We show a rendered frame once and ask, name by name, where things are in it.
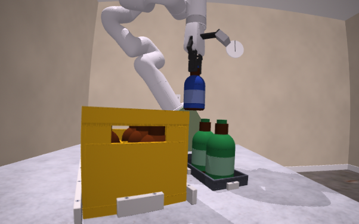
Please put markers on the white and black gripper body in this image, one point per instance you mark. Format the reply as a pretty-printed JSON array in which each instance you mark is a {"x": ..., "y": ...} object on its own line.
[{"x": 194, "y": 29}]

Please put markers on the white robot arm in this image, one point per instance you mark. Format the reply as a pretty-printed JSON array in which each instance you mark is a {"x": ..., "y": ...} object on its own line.
[{"x": 148, "y": 55}]

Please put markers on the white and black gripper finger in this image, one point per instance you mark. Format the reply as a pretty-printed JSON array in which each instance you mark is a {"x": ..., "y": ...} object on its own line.
[
  {"x": 200, "y": 58},
  {"x": 192, "y": 56}
]

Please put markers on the green bottle with pale green label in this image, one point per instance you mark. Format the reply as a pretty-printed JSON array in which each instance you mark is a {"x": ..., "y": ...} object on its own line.
[
  {"x": 198, "y": 156},
  {"x": 220, "y": 152}
]

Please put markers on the blue bottle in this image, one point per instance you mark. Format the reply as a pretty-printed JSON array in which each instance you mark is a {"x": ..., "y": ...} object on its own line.
[{"x": 194, "y": 92}]

